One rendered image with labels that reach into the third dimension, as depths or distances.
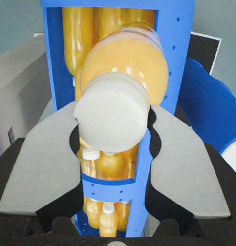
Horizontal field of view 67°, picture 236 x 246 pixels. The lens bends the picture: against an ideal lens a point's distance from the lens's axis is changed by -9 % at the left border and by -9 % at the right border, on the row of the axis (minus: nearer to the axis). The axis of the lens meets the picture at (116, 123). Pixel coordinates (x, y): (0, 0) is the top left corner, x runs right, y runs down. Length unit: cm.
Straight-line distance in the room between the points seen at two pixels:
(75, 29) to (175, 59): 22
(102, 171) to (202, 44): 123
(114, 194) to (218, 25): 149
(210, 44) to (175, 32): 123
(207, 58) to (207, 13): 34
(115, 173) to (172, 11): 36
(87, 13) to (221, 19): 138
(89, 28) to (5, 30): 133
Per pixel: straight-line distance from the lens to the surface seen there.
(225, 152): 75
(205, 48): 152
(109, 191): 45
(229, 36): 177
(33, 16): 162
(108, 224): 69
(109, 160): 45
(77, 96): 42
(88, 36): 44
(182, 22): 32
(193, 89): 106
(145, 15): 35
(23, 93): 74
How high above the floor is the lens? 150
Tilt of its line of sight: 56 degrees down
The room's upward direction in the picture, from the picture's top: 179 degrees clockwise
